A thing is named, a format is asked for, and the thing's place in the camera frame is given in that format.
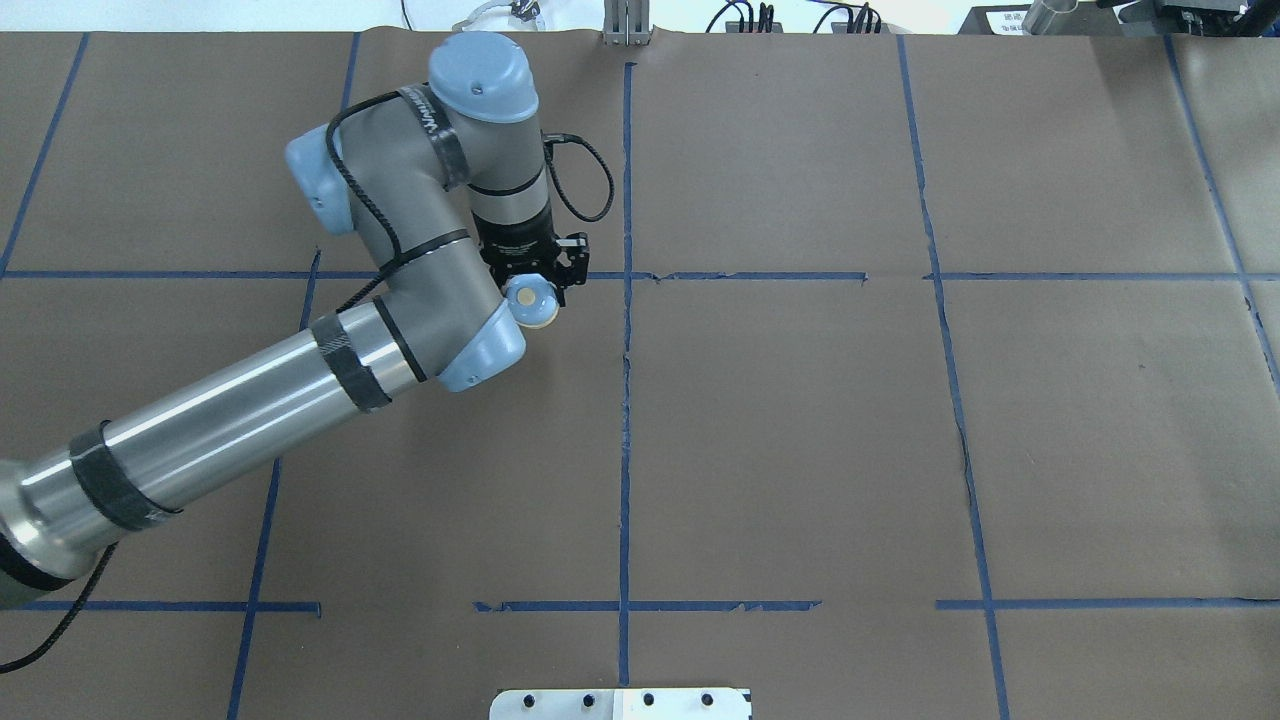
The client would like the white camera post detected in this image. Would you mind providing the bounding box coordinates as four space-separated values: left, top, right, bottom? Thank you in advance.
488 687 754 719

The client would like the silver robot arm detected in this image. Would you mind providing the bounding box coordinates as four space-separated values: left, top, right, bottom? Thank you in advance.
3 31 590 609

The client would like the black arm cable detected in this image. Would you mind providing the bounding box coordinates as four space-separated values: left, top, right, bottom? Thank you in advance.
540 132 617 225

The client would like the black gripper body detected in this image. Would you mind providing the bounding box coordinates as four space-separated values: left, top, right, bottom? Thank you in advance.
480 232 591 307

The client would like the grey metal cylinder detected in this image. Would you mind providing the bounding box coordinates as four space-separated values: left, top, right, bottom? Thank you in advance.
1021 0 1080 36

